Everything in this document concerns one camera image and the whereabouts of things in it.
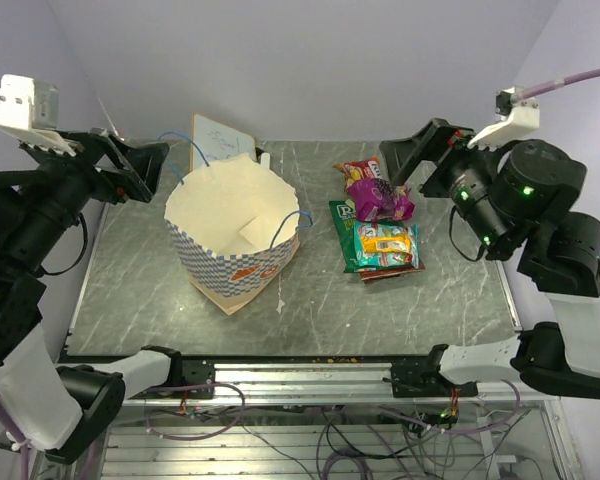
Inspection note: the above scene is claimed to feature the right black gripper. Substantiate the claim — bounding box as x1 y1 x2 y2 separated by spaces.
380 115 514 252

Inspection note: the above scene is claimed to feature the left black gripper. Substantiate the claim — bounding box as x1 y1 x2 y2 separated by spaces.
1 120 172 269

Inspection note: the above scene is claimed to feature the purple snack packet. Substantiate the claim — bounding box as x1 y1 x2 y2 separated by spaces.
347 178 415 223

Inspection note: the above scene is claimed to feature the green snack box with face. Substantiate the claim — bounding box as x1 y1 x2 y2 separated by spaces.
329 200 361 273

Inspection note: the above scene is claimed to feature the yellow snack packet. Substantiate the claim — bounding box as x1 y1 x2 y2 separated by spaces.
360 233 412 254

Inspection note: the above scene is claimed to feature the teal snack packet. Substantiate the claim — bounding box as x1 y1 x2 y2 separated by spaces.
354 221 420 269

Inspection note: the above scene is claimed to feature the checkered paper bag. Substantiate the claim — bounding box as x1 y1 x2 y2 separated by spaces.
164 153 314 315

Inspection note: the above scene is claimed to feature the brown sea salt chips bag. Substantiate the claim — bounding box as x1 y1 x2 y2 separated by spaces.
359 265 426 284

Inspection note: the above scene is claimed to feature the red yellow chips bag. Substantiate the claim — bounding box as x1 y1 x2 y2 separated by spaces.
333 157 383 189

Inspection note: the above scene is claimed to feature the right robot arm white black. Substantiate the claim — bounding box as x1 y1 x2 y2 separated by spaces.
379 118 600 400

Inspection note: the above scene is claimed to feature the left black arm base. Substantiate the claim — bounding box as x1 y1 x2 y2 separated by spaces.
141 345 215 400

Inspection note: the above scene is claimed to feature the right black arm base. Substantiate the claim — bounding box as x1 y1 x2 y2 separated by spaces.
382 344 478 399

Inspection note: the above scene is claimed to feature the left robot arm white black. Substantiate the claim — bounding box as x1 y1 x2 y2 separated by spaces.
0 129 184 464

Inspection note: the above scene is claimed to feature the white whiteboard eraser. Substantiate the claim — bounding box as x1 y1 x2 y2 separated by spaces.
259 152 271 169

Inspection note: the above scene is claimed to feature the small whiteboard yellow frame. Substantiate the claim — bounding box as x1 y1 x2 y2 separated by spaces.
189 113 256 171

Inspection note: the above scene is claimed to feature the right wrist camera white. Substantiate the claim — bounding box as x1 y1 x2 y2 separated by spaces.
468 86 540 151

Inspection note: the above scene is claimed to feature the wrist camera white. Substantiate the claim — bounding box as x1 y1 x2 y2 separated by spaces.
0 74 76 157
468 86 540 151

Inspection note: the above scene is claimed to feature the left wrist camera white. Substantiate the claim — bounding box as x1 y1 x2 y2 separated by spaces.
0 74 76 157

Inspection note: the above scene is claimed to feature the aluminium rail frame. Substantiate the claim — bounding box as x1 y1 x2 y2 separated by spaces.
9 357 586 480

